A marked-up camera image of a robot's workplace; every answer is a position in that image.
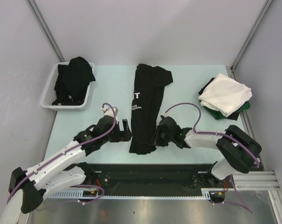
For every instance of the white folded t-shirt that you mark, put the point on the white folded t-shirt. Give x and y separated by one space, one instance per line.
225 95

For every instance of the white plastic laundry basket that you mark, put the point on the white plastic laundry basket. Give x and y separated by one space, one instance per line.
49 94

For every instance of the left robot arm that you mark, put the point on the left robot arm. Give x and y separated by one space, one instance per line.
29 188

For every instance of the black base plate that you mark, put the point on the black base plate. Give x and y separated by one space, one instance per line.
159 180

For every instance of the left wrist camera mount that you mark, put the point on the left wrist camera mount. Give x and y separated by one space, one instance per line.
112 111

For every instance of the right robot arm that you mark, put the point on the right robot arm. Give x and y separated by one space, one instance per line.
239 150

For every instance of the black clothes pile in basket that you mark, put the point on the black clothes pile in basket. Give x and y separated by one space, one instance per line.
72 82

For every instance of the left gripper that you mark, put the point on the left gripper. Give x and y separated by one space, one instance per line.
123 135

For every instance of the aluminium frame rail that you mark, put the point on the aluminium frame rail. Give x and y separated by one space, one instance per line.
256 180

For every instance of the black folded t-shirt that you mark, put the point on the black folded t-shirt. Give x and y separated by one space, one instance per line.
204 87

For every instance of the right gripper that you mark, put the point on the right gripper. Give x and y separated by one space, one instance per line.
158 142

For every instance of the grey slotted cable duct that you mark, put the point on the grey slotted cable duct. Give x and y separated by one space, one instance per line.
68 194

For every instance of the black t-shirt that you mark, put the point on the black t-shirt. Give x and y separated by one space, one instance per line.
204 87
149 85

